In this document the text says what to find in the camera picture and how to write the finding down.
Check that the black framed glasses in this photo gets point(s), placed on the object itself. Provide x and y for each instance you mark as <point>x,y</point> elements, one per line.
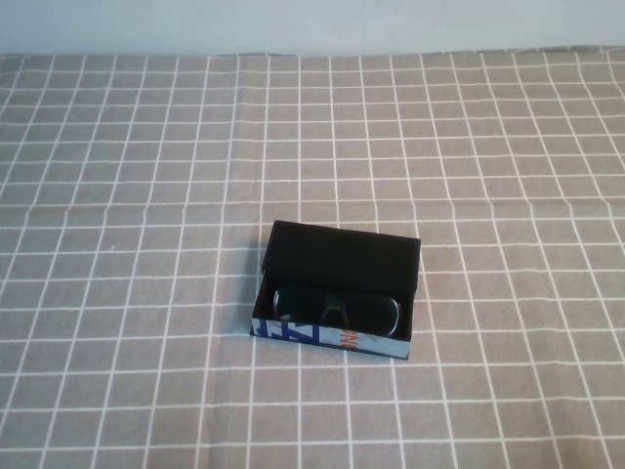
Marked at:
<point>371,312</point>

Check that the grey checked tablecloth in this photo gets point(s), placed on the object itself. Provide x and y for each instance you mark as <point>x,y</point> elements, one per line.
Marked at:
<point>122,244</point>

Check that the black printed glasses case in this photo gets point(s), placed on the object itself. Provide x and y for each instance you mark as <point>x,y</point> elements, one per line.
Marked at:
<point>342,256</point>

